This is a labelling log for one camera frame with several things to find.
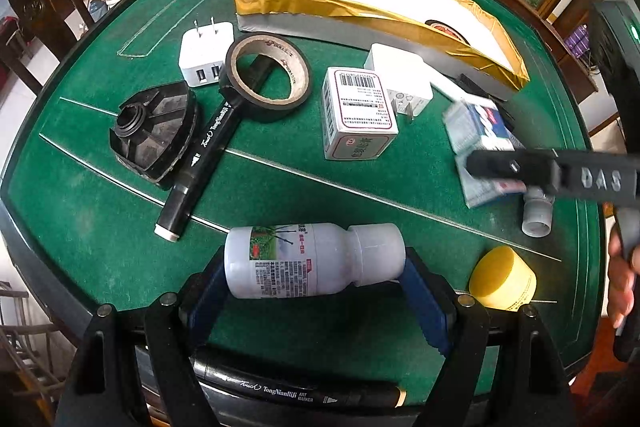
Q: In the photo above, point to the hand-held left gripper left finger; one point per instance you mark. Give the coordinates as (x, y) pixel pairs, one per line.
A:
(202, 307)

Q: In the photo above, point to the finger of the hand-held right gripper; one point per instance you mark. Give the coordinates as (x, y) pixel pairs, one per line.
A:
(505, 167)

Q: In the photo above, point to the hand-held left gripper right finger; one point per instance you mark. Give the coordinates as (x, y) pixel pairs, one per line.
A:
(425, 307)

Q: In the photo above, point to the blue and white carton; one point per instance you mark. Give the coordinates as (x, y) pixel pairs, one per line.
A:
(477, 127)

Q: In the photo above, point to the grey pipe fitting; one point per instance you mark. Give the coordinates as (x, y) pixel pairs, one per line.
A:
(537, 212)

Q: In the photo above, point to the white marker pen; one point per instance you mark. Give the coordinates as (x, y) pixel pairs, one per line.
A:
(447, 87)

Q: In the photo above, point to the white plastic bottle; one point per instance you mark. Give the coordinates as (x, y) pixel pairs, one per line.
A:
(300, 259)

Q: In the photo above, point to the white plug adapter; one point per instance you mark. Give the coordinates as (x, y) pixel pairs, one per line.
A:
(400, 79)

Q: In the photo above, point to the white box with barcode label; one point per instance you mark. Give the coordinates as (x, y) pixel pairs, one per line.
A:
(357, 112)

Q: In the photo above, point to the black electrical tape roll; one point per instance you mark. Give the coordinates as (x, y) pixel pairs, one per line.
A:
(267, 79)

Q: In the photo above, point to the person's right hand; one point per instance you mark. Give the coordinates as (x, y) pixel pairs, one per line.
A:
(622, 287)

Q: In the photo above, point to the yellow cylindrical cap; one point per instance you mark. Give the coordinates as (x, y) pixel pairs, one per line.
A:
(502, 279)

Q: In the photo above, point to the black art marker yellow end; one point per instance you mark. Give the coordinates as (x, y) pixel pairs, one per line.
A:
(300, 391)

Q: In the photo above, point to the purple bottles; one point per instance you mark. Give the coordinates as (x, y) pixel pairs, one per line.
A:
(577, 42)

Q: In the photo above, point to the red label tape roll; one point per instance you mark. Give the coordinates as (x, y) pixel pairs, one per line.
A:
(447, 32)

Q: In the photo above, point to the black art marker white end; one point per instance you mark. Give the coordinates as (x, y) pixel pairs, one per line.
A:
(207, 147)

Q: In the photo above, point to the black triangular filter cartridge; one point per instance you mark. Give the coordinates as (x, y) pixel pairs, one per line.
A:
(155, 132)

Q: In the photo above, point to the white dual port charger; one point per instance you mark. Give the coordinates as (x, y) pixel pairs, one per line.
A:
(205, 54)

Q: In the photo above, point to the dark wooden chair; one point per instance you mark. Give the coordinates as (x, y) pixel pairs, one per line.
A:
(47, 7)

